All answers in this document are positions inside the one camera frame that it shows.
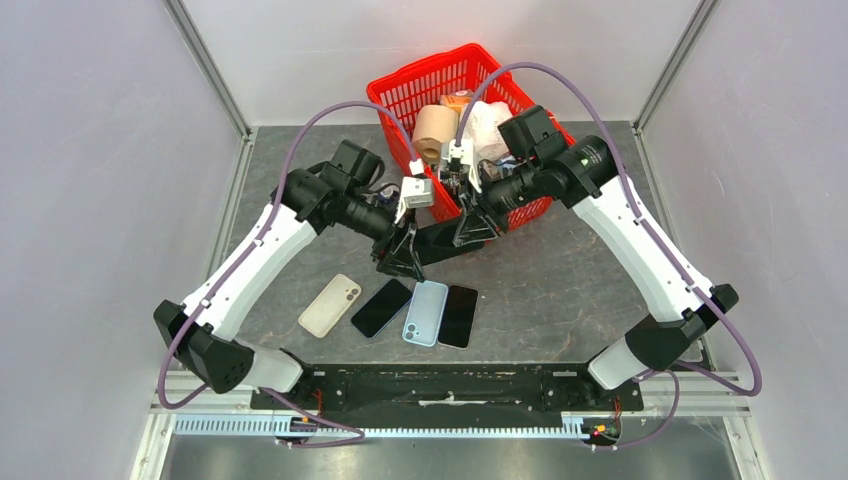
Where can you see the orange label blue pump bottle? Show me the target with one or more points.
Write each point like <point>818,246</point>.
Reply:
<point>388,197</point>

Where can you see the aluminium frame rail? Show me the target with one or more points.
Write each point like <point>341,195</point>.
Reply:
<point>204,59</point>
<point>691,33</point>

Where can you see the white plastic bag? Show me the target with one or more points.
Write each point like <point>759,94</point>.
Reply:
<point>482,129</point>

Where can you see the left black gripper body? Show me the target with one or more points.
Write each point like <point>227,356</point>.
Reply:
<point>384,247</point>

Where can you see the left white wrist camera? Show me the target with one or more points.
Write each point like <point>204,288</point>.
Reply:
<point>416,191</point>

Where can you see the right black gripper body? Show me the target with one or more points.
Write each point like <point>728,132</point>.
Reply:
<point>501,195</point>

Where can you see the orange box in basket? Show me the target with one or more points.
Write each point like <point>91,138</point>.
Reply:
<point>457,101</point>

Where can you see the aluminium frame rail left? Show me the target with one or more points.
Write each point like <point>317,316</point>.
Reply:
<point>204,59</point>

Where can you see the black phone from blue case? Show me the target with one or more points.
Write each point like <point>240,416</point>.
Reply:
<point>458,317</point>

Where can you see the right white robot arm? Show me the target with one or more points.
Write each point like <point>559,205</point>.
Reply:
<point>683,304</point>

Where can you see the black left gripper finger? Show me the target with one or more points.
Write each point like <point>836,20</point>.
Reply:
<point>414,248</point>
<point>401,263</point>

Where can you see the aluminium frame rail right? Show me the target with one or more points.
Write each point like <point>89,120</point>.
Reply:
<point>691,33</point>

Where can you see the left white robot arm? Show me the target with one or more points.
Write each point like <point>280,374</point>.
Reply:
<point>201,330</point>

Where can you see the white toothed cable rail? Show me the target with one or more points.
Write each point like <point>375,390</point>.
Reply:
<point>287,426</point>

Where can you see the blue phone with black screen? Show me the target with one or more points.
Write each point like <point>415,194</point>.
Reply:
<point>381,308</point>

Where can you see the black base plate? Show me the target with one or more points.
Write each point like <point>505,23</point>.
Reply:
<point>431,395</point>

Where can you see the beige toilet paper roll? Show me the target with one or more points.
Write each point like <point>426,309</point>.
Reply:
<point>435,125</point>

